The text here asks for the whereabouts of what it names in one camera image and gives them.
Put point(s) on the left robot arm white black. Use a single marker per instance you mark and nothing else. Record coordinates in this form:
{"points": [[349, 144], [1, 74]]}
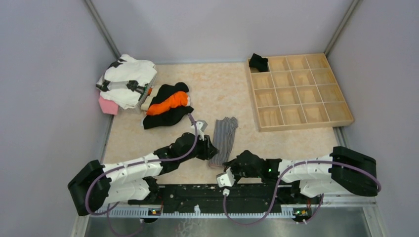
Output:
{"points": [[97, 185]]}

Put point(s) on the white black clothes pile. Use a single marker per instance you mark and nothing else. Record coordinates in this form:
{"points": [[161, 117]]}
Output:
{"points": [[125, 81]]}

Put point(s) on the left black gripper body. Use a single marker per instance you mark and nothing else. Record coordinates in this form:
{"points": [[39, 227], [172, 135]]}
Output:
{"points": [[202, 151]]}

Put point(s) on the pink cloth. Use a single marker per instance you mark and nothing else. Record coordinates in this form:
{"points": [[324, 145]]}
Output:
{"points": [[108, 106]]}

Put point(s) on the orange underwear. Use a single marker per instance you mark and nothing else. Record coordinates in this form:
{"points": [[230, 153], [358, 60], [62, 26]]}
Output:
{"points": [[178, 99]]}

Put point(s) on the white perforated basket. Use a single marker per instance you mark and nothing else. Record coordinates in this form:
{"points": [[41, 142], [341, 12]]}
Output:
{"points": [[137, 108]]}

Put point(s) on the wooden compartment tray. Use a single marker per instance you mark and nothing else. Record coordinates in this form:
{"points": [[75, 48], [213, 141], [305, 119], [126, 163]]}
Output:
{"points": [[298, 92]]}

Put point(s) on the black boxer underwear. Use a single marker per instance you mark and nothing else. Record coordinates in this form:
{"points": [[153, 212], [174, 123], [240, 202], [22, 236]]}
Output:
{"points": [[258, 64]]}

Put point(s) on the grey striped underwear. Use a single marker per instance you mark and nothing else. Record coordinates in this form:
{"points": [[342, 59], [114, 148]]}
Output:
{"points": [[223, 140]]}

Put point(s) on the black metal base rail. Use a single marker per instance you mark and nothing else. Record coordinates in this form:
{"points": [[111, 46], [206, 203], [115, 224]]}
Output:
{"points": [[248, 202]]}

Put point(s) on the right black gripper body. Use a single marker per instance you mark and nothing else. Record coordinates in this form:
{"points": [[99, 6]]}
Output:
{"points": [[237, 171]]}

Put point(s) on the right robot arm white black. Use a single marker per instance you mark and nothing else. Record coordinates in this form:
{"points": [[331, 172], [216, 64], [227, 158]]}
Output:
{"points": [[341, 170]]}

